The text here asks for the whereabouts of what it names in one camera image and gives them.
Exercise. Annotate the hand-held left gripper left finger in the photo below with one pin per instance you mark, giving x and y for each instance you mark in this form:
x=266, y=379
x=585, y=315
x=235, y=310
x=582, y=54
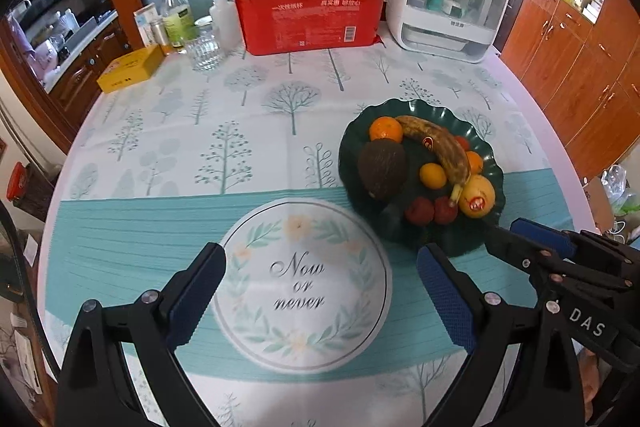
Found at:
x=192, y=302

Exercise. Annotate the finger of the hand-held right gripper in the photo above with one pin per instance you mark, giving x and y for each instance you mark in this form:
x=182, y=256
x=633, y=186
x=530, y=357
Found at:
x=515, y=247
x=542, y=231

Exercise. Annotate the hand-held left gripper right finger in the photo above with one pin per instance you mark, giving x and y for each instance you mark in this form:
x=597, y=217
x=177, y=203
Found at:
x=447, y=302

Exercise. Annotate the yellow orange with red sticker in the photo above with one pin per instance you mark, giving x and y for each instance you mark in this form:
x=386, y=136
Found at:
x=480, y=192

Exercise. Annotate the red cherry tomato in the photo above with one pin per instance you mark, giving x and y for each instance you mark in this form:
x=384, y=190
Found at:
x=445, y=210
x=462, y=143
x=419, y=211

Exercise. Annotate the orange mandarin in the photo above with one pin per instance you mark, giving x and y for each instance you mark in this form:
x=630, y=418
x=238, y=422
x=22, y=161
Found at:
x=475, y=163
x=385, y=129

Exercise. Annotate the small yellow-orange citrus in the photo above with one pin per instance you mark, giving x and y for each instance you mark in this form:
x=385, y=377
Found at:
x=432, y=176

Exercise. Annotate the spotted ripe banana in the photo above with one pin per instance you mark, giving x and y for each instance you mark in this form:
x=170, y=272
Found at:
x=450, y=157

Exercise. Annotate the dark brown avocado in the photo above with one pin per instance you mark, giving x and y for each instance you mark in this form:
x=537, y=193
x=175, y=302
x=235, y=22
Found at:
x=380, y=169

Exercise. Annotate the dark green scalloped plate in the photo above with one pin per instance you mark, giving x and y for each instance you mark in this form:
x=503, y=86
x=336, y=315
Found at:
x=445, y=114

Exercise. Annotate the brown cardboard box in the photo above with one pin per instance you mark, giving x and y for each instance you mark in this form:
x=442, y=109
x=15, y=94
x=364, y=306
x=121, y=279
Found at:
x=597, y=207

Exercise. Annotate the clear plastic bag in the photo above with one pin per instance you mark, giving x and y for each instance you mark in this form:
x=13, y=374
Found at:
x=622, y=192

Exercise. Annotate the teal striped table runner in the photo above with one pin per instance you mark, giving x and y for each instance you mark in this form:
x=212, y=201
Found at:
x=125, y=232

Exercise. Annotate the orange wooden cabinet row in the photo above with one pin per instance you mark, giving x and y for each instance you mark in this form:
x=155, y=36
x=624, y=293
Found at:
x=575, y=72

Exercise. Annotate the red lidded dark bin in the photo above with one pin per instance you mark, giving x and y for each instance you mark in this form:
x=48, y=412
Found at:
x=17, y=179

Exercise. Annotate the yellow flat box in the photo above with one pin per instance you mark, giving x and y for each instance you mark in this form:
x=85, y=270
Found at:
x=127, y=69

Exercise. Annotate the clear ribbed glass cup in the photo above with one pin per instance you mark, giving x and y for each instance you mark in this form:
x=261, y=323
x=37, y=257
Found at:
x=206, y=54

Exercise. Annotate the wooden kitchen cabinet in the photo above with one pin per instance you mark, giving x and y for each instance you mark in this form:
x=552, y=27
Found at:
x=85, y=77

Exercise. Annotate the small metal can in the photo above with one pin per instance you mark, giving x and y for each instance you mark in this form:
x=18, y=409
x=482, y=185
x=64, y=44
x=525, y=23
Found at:
x=159, y=37

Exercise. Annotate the white squeeze bottle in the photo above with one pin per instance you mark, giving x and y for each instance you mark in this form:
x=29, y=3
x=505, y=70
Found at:
x=225, y=27

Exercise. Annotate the clear bottle green label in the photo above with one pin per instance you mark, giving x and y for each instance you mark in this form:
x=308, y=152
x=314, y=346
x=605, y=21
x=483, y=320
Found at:
x=177, y=24

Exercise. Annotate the white carton box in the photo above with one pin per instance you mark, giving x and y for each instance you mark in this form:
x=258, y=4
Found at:
x=145, y=22

